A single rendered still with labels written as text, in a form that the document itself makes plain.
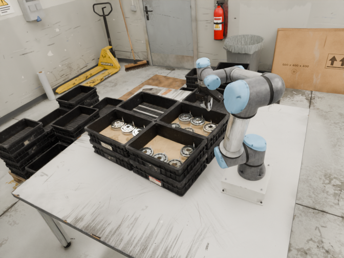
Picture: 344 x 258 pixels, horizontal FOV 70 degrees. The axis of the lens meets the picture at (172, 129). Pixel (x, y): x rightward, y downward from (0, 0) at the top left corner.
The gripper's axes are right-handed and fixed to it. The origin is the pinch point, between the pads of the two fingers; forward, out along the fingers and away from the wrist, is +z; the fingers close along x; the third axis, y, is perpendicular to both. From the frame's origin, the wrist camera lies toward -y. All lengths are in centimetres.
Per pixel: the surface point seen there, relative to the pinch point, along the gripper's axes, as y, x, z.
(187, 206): -13, 56, 19
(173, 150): 10.7, 30.6, 12.0
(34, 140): 166, 56, 50
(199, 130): 6.0, 6.1, 16.7
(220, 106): 6.7, -28.6, 23.8
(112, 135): 58, 38, 13
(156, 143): 24.7, 30.4, 12.8
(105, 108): 159, -27, 77
